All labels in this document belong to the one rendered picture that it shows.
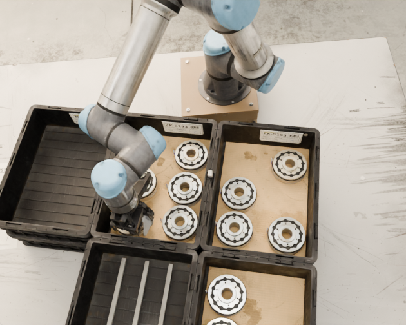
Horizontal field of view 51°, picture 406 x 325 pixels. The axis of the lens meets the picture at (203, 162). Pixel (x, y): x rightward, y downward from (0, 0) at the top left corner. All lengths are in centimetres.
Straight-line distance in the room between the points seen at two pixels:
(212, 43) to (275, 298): 76
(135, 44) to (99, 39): 189
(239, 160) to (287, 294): 42
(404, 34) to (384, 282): 186
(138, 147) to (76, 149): 50
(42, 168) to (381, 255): 109
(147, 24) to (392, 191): 95
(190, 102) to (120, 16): 159
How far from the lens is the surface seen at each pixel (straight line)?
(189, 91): 151
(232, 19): 92
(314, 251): 113
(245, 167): 131
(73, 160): 142
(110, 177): 92
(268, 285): 120
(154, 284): 122
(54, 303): 143
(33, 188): 142
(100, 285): 125
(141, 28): 100
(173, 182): 127
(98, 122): 103
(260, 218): 125
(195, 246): 112
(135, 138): 98
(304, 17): 290
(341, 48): 179
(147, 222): 119
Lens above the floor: 201
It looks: 63 degrees down
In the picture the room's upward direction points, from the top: 8 degrees counter-clockwise
